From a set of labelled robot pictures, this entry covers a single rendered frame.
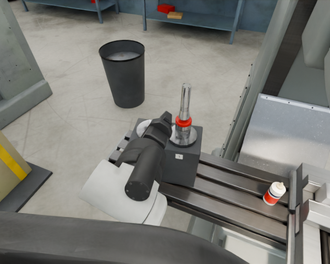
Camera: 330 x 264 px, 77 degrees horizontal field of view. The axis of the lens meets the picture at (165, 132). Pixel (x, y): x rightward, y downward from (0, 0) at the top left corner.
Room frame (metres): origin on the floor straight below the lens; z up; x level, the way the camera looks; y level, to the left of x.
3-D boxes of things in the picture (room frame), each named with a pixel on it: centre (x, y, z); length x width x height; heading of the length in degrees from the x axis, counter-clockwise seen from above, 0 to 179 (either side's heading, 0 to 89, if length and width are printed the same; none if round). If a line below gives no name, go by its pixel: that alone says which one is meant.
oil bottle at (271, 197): (0.32, -0.35, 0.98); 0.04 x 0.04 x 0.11
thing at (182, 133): (0.44, -0.05, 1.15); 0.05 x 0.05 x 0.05
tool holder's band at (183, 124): (0.44, -0.05, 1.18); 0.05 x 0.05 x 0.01
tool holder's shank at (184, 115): (0.44, -0.05, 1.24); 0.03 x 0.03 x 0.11
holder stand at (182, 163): (0.45, 0.00, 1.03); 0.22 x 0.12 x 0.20; 79
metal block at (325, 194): (0.27, -0.47, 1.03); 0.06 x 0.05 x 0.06; 66
